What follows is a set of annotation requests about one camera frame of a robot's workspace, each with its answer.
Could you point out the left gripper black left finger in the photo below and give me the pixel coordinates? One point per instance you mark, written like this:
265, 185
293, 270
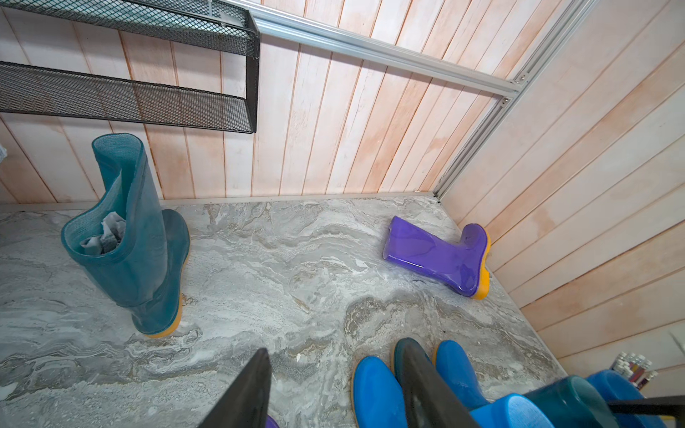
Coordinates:
246, 402

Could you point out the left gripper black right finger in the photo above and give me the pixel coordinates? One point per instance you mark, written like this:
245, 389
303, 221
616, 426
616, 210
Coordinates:
428, 400

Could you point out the blue rain boot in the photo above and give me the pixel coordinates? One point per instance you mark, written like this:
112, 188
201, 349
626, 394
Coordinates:
376, 395
514, 410

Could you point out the teal rain boot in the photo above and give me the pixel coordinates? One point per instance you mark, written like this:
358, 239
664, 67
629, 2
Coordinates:
128, 245
570, 402

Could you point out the standing purple rain boot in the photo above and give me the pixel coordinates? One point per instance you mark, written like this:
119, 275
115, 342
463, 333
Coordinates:
271, 423

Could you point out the lying purple rain boot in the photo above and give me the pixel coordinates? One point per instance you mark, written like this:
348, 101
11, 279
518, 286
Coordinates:
461, 266

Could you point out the black wire mesh basket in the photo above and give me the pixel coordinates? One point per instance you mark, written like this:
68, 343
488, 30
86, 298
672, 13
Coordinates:
187, 64

